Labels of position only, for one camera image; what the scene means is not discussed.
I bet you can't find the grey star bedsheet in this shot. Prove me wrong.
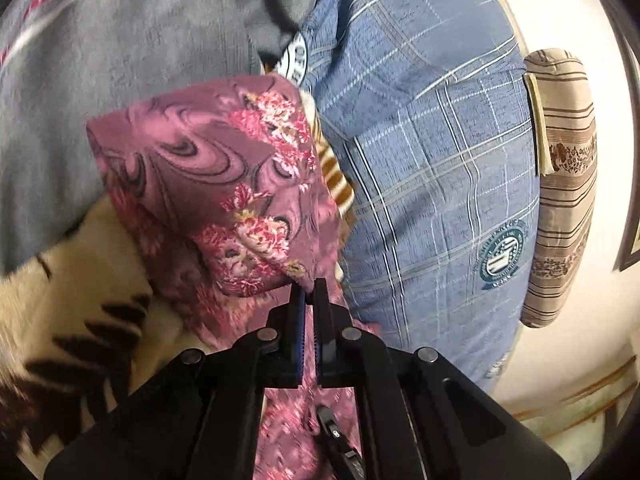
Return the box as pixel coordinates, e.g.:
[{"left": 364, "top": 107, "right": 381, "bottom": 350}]
[{"left": 0, "top": 0, "right": 321, "bottom": 276}]

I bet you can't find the beige leaf print blanket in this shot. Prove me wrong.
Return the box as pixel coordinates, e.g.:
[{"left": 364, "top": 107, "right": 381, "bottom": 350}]
[{"left": 0, "top": 90, "right": 359, "bottom": 476}]

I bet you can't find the framed wall picture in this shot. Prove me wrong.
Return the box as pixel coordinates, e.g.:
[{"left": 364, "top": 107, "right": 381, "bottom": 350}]
[{"left": 615, "top": 210, "right": 639, "bottom": 272}]

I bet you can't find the blue plaid pillow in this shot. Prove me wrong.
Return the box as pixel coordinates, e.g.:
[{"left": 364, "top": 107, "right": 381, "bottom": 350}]
[{"left": 279, "top": 0, "right": 539, "bottom": 389}]

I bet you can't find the brown striped pillow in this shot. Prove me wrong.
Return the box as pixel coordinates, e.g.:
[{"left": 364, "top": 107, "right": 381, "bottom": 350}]
[{"left": 521, "top": 48, "right": 598, "bottom": 328}]

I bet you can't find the purple floral shirt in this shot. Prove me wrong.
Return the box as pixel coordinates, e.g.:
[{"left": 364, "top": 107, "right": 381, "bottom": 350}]
[{"left": 86, "top": 72, "right": 381, "bottom": 480}]

